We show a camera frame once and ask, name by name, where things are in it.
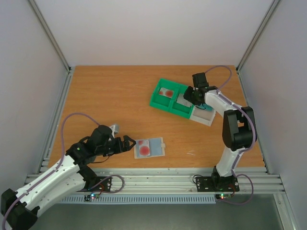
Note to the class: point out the right small circuit board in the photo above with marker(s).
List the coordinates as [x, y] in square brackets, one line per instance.
[223, 196]

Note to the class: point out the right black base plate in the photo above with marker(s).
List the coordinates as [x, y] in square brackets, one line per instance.
[210, 184]

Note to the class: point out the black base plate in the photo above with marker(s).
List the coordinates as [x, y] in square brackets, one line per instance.
[210, 184]
[100, 184]

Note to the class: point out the left aluminium frame post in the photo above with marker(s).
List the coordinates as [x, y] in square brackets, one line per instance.
[33, 4]

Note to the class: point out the green two-compartment bin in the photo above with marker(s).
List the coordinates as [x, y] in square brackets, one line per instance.
[169, 104]

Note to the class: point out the slotted grey cable duct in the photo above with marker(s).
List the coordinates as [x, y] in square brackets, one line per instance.
[141, 199]

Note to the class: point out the white translucent bin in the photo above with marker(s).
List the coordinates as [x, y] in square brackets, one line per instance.
[203, 116]

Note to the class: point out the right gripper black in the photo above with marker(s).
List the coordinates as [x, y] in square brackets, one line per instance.
[190, 94]

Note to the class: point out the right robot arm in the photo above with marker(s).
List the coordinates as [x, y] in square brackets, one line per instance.
[238, 133]

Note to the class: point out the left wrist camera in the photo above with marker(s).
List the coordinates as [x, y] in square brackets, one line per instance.
[115, 129]

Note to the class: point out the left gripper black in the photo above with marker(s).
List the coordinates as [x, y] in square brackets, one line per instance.
[119, 147]

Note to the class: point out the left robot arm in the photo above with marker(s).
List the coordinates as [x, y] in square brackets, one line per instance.
[21, 208]

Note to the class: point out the card with red circles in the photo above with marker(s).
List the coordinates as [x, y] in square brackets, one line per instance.
[166, 92]

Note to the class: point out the small circuit board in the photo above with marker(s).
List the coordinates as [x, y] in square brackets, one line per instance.
[89, 198]
[223, 196]

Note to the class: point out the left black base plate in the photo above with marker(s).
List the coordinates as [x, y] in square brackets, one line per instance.
[100, 184]

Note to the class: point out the right aluminium frame post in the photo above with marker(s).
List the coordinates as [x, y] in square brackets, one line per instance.
[259, 31]

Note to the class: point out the grey card in bin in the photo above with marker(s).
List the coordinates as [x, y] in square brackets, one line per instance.
[180, 100]

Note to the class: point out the left small circuit board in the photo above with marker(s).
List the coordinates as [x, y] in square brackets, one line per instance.
[89, 198]

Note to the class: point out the aluminium frame post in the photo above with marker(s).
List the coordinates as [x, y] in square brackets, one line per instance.
[259, 31]
[33, 4]

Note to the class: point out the beige leather card holder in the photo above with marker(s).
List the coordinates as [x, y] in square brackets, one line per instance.
[157, 148]

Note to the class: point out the aluminium front rail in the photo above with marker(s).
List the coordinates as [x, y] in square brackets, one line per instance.
[160, 180]

